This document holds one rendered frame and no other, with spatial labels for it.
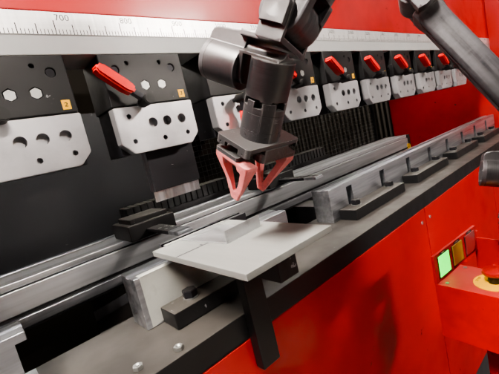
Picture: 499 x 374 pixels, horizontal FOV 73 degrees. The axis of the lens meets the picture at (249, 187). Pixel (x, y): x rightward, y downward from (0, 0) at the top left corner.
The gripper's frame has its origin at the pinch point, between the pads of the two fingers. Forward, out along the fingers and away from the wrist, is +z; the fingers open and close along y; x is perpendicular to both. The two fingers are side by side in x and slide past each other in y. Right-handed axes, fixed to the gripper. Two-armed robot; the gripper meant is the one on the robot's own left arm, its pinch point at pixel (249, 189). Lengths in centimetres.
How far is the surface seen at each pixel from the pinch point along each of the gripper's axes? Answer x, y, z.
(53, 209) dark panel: -60, 14, 37
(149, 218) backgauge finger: -29.5, 0.5, 25.1
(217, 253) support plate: 2.0, 6.6, 8.4
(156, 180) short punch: -18.1, 5.5, 6.7
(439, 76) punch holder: -21, -129, -6
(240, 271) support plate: 9.9, 9.7, 3.5
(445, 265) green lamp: 24.4, -38.4, 16.8
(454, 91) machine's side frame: -35, -214, 11
